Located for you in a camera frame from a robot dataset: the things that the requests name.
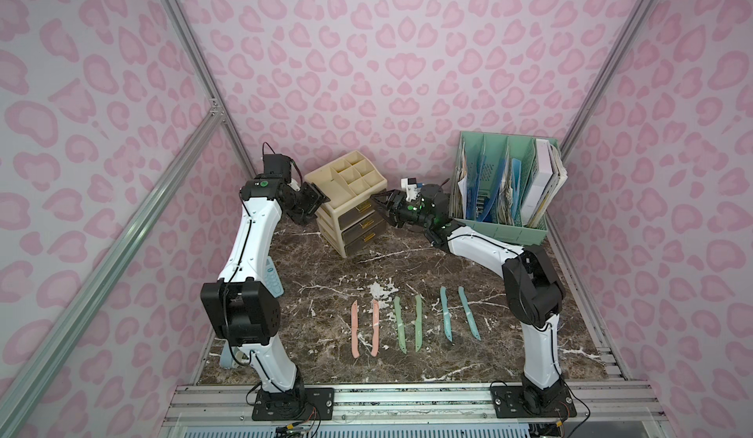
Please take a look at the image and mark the beige desktop drawer organizer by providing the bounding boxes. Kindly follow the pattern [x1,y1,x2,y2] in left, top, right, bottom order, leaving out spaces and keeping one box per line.
[305,151,387,258]

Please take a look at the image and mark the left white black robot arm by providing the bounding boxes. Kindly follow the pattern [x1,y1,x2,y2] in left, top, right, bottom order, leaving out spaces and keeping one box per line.
[200,175,329,410]

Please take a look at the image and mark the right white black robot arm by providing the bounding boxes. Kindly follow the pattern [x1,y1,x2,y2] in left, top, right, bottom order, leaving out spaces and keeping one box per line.
[370,184,568,414]

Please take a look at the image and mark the right pink fruit knife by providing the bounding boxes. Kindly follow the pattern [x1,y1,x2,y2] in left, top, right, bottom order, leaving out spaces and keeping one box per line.
[371,299,380,357]

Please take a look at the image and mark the pink fruit knife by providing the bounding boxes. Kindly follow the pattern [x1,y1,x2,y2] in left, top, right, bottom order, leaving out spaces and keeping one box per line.
[350,301,360,359]
[371,299,380,357]

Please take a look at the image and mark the right green fruit knife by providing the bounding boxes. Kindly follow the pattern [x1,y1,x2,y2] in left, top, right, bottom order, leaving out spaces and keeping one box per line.
[414,294,424,352]

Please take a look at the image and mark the green fruit knife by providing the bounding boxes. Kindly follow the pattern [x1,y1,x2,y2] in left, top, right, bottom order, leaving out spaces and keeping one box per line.
[414,294,424,352]
[393,296,407,354]

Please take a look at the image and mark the left green fruit knife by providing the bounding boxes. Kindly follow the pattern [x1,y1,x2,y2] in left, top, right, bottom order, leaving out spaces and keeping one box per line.
[393,296,407,354]

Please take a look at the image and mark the left pink fruit knife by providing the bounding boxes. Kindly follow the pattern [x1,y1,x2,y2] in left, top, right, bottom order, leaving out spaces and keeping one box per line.
[350,301,360,359]

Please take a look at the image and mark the blue folders in rack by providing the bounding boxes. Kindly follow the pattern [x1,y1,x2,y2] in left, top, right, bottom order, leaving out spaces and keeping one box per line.
[466,139,523,226]

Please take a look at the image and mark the green file organizer rack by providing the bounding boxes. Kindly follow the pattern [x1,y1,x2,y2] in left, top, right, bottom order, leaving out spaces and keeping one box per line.
[449,131,551,245]

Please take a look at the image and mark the blue white calculator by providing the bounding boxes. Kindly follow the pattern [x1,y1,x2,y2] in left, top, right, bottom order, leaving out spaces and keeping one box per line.
[264,256,284,298]

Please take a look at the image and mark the white book in rack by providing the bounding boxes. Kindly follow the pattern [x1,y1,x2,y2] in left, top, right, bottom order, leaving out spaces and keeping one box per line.
[520,138,568,228]

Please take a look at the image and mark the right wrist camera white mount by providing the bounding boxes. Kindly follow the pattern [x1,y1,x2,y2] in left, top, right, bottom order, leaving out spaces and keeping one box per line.
[401,177,423,201]

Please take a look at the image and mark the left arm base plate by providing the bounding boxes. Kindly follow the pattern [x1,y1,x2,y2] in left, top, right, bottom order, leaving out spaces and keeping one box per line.
[251,386,335,422]

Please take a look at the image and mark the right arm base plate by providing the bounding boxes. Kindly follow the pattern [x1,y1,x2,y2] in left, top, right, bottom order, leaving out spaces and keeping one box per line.
[490,383,578,422]

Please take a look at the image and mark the aluminium mounting rail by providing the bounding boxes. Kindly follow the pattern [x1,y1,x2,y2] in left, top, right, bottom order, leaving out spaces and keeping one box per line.
[159,380,674,437]

